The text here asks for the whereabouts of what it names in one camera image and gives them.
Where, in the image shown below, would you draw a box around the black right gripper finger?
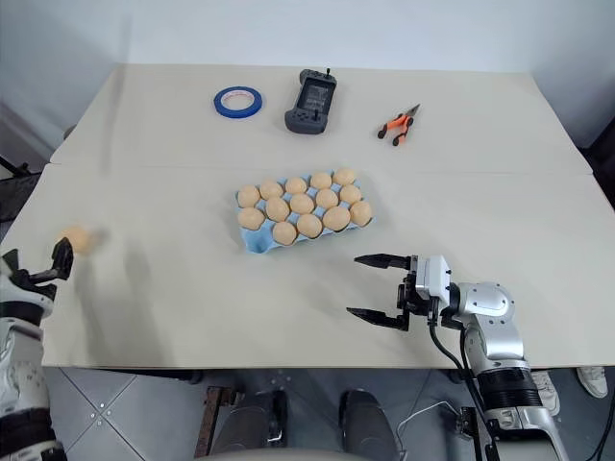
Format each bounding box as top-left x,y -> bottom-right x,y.
354,253 -> 415,274
346,305 -> 410,333

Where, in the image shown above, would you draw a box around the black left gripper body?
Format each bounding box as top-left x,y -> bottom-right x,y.
15,268 -> 57,295

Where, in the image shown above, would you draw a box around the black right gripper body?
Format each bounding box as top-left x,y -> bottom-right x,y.
396,271 -> 441,328

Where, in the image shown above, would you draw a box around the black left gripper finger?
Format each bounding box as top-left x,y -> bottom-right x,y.
0,248 -> 22,279
51,237 -> 75,280

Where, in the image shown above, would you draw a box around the blue egg carton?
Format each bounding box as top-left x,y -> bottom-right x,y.
234,167 -> 377,255

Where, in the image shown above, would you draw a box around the black tripod leg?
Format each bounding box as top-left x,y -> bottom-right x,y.
0,154 -> 31,178

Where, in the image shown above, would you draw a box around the dark rounded shape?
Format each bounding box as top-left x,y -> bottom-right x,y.
210,390 -> 289,449
338,388 -> 394,453

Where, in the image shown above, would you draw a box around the white sneaker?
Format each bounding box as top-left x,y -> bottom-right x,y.
528,369 -> 562,417
576,366 -> 611,400

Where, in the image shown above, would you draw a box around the grey handheld remote controller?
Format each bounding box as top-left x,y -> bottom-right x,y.
283,68 -> 337,134

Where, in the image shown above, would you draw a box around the rusty metal bar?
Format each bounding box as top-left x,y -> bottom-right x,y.
193,385 -> 230,460

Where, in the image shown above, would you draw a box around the blue masking tape roll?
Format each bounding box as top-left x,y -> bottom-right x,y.
212,85 -> 264,118

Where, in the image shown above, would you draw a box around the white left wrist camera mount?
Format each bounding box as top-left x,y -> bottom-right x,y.
0,273 -> 54,319

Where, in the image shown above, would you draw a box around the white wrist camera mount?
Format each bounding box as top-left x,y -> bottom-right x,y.
0,273 -> 54,319
413,255 -> 455,309

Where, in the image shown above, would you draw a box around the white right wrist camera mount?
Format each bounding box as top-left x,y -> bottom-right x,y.
413,255 -> 455,309

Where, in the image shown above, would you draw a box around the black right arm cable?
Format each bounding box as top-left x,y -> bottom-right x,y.
426,317 -> 487,415

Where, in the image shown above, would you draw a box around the thin white wire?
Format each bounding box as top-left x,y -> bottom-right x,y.
396,399 -> 463,436

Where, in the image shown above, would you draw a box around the orange handled pliers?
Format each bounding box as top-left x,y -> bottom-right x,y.
376,103 -> 423,148

